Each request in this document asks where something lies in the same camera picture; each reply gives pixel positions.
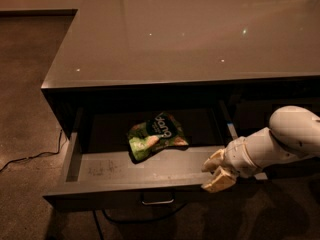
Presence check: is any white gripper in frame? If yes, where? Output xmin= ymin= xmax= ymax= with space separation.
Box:
xmin=201 ymin=135 xmax=262 ymax=193

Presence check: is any green snack bag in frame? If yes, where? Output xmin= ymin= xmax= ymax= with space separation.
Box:
xmin=127 ymin=112 xmax=189 ymax=163

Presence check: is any thin black floor cable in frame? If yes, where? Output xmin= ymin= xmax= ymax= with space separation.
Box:
xmin=0 ymin=129 xmax=64 ymax=172

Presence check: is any dark drawer cabinet counter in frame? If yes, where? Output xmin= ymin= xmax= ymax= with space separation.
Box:
xmin=42 ymin=0 xmax=320 ymax=131

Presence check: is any dark wall baseboard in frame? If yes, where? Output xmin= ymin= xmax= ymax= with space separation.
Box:
xmin=0 ymin=9 xmax=78 ymax=17

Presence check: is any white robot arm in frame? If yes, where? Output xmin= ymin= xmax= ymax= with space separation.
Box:
xmin=202 ymin=106 xmax=320 ymax=193

